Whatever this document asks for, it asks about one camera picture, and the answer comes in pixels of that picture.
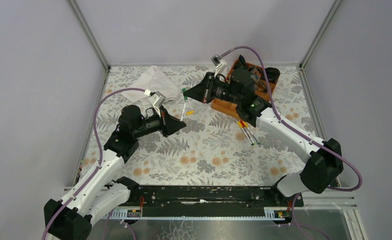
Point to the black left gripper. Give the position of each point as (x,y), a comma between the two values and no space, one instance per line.
(164,122)

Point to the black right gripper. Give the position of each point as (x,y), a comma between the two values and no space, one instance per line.
(208,88)

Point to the white marker green end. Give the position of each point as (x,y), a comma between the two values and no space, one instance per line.
(183,111)

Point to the green pen cap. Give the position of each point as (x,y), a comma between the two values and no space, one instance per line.
(184,96)

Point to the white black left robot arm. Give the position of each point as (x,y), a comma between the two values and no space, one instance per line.
(75,214)

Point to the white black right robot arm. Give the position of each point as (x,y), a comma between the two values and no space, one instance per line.
(321,158)

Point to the white crumpled cloth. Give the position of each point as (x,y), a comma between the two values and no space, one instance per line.
(153,79)

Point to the dark folded fabric back left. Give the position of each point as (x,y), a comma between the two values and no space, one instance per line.
(241,63)

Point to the patterned fabric strip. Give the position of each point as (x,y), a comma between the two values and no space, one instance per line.
(257,76)

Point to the wooden compartment tray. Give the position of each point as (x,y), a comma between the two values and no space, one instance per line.
(242,83)

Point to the dark rolled fabric back right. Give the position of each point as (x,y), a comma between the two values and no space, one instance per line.
(272,74)

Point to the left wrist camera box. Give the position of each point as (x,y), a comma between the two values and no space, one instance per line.
(156,99)

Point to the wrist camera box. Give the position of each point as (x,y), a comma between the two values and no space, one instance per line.
(156,99)
(219,64)

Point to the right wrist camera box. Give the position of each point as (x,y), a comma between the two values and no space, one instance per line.
(219,64)

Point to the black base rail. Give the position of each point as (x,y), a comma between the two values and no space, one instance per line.
(207,202)

